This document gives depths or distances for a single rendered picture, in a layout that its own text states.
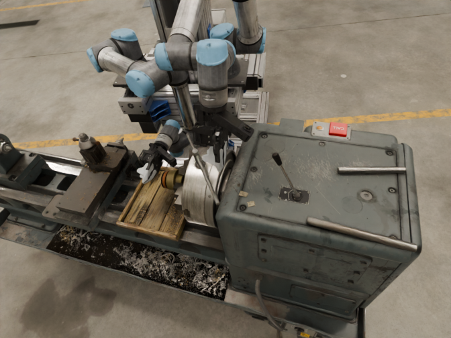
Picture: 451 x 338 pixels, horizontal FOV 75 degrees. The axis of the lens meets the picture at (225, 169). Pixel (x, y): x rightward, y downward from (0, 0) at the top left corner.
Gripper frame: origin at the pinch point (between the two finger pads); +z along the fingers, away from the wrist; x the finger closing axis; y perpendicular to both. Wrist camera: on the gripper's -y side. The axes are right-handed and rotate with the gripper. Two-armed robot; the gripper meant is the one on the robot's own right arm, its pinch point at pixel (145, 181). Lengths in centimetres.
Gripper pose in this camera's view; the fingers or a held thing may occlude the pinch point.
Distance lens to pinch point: 129.6
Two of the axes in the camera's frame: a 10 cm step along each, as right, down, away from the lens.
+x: -1.2, -6.2, -7.7
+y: -9.5, -1.5, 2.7
